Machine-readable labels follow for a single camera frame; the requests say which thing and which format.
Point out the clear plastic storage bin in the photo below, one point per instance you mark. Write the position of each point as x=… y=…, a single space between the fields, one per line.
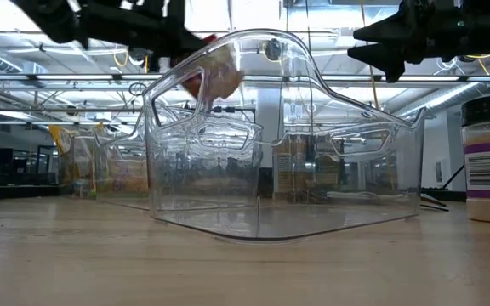
x=121 y=202
x=228 y=221

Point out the black ceiling device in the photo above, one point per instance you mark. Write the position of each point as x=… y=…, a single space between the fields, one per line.
x=273 y=49
x=152 y=64

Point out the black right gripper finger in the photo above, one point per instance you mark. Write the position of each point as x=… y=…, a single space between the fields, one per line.
x=385 y=57
x=387 y=27

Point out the yellow-green white snack packet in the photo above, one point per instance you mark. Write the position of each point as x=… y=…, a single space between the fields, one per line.
x=60 y=140

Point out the small wall sign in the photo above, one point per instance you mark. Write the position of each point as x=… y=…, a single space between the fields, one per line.
x=438 y=172

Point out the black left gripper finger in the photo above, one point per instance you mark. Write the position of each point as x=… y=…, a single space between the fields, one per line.
x=183 y=39
x=177 y=56

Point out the grey ceiling beam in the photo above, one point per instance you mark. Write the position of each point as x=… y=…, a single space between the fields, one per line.
x=440 y=78

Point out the purple label spice jar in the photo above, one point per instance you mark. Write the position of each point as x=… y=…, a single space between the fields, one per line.
x=483 y=170

